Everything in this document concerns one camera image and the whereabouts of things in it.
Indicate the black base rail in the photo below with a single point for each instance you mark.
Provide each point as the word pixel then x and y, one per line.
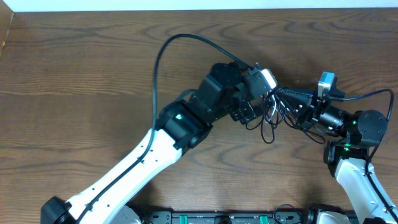
pixel 284 214

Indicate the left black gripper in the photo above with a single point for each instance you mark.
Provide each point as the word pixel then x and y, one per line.
pixel 249 112

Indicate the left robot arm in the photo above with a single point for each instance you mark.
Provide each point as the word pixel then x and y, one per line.
pixel 181 126

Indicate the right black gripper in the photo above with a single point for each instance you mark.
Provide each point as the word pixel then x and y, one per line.
pixel 302 104

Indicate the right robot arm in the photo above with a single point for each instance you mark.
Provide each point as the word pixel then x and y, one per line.
pixel 358 137

